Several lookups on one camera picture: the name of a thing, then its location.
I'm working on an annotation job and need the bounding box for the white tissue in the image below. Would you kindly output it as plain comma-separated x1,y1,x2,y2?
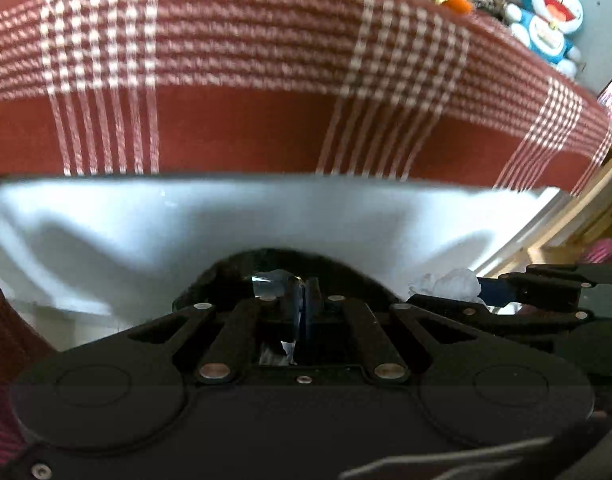
409,268,484,304

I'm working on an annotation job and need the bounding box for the black trash bin bag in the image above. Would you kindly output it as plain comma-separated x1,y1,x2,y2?
172,248,402,311

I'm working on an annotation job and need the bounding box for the white undercloth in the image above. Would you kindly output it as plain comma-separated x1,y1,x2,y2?
0,176,560,318

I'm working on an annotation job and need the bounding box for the red maroon striped sleeve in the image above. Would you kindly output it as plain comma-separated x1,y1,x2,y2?
0,288,56,466

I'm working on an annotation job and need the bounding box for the red white plaid tablecloth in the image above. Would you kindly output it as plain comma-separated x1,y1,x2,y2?
0,0,612,194

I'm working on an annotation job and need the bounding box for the blue Doraemon plush toy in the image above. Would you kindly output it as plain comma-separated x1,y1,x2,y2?
503,0,584,79

